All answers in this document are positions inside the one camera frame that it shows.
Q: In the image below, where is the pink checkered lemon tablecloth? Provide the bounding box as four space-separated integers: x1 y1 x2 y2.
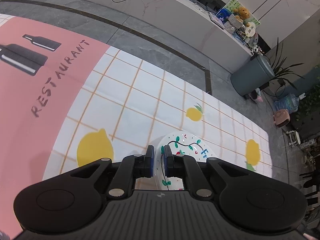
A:
1 14 272 237

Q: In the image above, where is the white fruity printed plate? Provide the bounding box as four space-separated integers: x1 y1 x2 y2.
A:
153 131 217 190

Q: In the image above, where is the teddy bear toy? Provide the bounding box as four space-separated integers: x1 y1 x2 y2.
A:
233 7 251 23

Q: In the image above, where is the green floor plant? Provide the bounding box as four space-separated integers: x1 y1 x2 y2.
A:
266 39 304 90

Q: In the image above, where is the grey round trash bin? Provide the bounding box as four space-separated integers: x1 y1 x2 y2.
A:
231 55 274 96

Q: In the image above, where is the blue water jug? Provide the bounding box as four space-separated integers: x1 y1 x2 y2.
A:
274 94 299 114

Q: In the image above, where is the grey tv console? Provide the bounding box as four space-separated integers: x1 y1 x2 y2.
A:
0 0 256 73

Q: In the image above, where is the pink plastic stool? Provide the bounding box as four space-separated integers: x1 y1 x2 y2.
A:
273 109 290 128

